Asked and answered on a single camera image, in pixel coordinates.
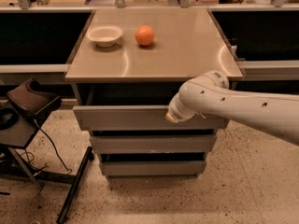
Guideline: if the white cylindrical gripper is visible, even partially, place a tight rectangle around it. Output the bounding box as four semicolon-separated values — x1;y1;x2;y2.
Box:
165;94;195;123

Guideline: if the grey top drawer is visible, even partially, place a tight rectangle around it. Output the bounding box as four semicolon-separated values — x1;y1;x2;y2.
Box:
73;105;228;131

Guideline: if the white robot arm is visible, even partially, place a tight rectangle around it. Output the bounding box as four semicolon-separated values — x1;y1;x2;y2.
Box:
165;70;299;146

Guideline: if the grey drawer cabinet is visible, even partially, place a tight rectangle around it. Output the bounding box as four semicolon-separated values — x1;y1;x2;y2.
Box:
64;7;244;180

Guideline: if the grey middle drawer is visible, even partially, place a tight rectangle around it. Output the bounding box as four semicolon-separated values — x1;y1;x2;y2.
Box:
90;134;216;154

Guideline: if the orange fruit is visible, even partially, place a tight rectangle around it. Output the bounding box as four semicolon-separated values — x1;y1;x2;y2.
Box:
135;25;155;47

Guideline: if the black floor bar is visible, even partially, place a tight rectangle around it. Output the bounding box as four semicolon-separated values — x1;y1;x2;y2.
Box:
56;147;94;224

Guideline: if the white bowl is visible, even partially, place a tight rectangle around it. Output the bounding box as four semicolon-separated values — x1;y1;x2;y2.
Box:
87;25;123;48

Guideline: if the dark stand with tray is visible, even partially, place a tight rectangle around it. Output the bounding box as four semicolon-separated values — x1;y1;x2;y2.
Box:
0;78;74;188

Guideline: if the black cable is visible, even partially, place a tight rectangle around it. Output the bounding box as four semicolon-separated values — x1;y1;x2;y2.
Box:
21;119;73;176

